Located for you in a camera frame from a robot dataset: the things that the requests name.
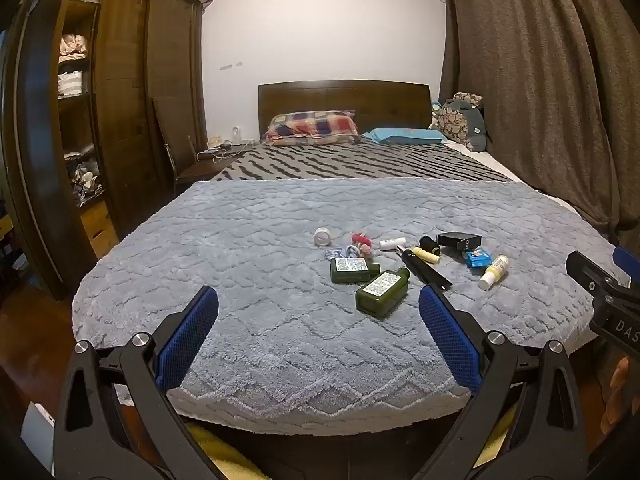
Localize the patterned grey cushion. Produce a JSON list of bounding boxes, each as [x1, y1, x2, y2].
[[430, 92, 488, 153]]

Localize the black box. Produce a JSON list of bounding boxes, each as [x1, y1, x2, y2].
[[436, 231, 482, 251]]

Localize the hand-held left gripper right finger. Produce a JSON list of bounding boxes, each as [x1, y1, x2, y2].
[[415, 285, 588, 480]]

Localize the pile of mixed clutter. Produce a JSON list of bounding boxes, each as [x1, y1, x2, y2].
[[64, 144, 105, 207]]

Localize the blue white scrunchie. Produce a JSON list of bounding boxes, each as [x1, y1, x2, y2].
[[324, 245, 361, 262]]

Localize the large dark green bottle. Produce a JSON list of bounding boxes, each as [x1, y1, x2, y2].
[[355, 267, 411, 318]]

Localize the dark wooden chair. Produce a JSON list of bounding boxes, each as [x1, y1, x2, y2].
[[151, 96, 251, 197]]

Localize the blue pillow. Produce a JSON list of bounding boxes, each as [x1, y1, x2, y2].
[[361, 127, 448, 146]]

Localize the grey fluffy blanket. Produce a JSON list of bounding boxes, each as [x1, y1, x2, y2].
[[71, 176, 631, 436]]

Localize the dark wooden wardrobe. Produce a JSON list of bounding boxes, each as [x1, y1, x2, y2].
[[0, 0, 208, 302]]

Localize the folded pink clothes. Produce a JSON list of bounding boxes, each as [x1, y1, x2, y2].
[[57, 34, 92, 65]]

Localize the white box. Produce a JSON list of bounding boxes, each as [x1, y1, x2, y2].
[[19, 401, 57, 477]]

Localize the long black stick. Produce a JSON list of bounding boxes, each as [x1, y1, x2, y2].
[[395, 246, 454, 291]]

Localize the blue packet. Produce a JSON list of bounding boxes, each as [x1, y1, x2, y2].
[[464, 247, 494, 269]]

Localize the yellow cloth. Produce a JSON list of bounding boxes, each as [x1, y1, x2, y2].
[[187, 422, 268, 480]]

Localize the folded white clothes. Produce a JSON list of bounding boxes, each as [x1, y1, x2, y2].
[[57, 70, 84, 97]]

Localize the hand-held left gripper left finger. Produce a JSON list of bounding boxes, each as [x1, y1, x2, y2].
[[52, 285, 241, 480]]

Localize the grey black striped blanket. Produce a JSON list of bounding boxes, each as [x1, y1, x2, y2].
[[207, 141, 513, 183]]

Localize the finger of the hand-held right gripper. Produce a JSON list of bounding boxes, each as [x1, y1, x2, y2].
[[614, 246, 640, 286], [566, 251, 630, 307]]

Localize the person's right hand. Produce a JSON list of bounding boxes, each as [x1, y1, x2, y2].
[[600, 355, 640, 436]]

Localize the wooden bed headboard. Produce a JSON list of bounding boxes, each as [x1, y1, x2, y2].
[[258, 80, 432, 143]]

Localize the white bedsheet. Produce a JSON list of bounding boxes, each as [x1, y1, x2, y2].
[[447, 142, 581, 208]]

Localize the white bottle yellow label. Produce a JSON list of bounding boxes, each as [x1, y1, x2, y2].
[[478, 255, 510, 291]]

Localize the small dark green bottle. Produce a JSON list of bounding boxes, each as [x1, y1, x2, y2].
[[330, 257, 381, 285]]

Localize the plaid pillow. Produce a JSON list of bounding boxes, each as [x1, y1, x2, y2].
[[264, 110, 361, 147]]

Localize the brown curtain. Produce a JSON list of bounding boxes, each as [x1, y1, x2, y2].
[[436, 0, 640, 243]]

